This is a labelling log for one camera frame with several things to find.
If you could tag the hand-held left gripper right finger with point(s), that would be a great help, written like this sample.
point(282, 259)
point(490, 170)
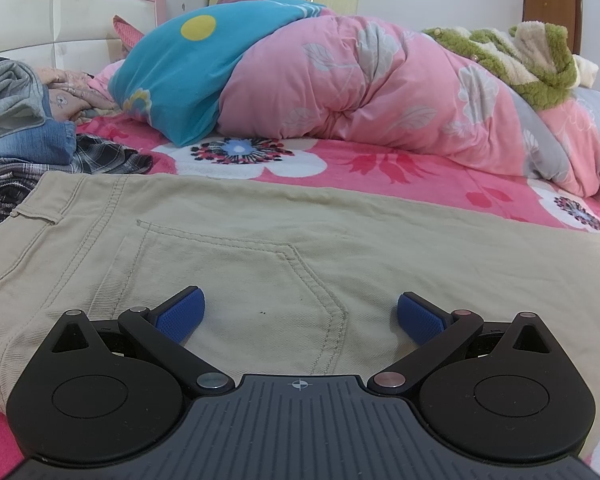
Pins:
point(420, 317)

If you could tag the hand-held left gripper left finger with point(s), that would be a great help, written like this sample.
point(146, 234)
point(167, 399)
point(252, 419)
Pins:
point(180, 312)

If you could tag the beige pants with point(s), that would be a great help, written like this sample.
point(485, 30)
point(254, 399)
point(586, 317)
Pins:
point(280, 240)

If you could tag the pink floral bed blanket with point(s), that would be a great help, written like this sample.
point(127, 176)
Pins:
point(405, 165)

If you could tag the plaid shirt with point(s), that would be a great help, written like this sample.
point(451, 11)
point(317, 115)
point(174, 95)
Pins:
point(105, 157)

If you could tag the blue jeans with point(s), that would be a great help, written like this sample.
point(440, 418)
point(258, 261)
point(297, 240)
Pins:
point(40, 142)

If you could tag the pink and blue floral quilt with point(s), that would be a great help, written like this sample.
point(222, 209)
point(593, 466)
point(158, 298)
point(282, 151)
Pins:
point(355, 85)

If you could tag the pale pink floral garment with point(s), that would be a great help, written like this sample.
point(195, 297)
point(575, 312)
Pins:
point(65, 95)

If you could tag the green and cream fleece blanket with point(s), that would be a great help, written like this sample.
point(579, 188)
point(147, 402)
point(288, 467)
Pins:
point(545, 95)

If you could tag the pink pillow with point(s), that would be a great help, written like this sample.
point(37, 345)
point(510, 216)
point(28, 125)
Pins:
point(127, 35)

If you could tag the white fluffy cloth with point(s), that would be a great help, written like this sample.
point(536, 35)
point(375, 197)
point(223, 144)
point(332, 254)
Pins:
point(587, 70)

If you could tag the pink and white headboard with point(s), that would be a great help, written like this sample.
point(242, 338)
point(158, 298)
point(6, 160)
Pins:
point(55, 15)

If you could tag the brown wooden door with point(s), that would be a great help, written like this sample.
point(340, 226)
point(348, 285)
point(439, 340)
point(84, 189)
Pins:
point(552, 0)

